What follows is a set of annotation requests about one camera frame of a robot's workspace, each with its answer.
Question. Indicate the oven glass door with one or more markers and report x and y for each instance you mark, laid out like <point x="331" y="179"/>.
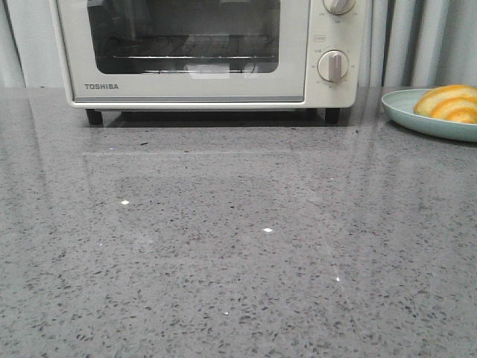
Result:
<point x="87" y="27"/>

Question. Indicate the cream Toshiba toaster oven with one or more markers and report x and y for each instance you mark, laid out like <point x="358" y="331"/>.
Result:
<point x="326" y="32"/>

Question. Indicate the croissant bread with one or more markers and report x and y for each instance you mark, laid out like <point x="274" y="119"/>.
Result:
<point x="454" y="103"/>

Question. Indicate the oven control knob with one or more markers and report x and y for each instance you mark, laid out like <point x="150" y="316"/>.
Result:
<point x="333" y="66"/>
<point x="338" y="7"/>

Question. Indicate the wire oven rack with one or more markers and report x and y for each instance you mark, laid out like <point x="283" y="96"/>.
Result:
<point x="195" y="46"/>

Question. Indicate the lower oven control knob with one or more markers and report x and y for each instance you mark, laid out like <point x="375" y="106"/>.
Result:
<point x="333" y="66"/>

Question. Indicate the upper oven control knob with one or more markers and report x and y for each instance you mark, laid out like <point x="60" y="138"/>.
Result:
<point x="338" y="7"/>

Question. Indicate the light green plate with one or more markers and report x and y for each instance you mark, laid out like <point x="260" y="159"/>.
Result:
<point x="399" y="107"/>

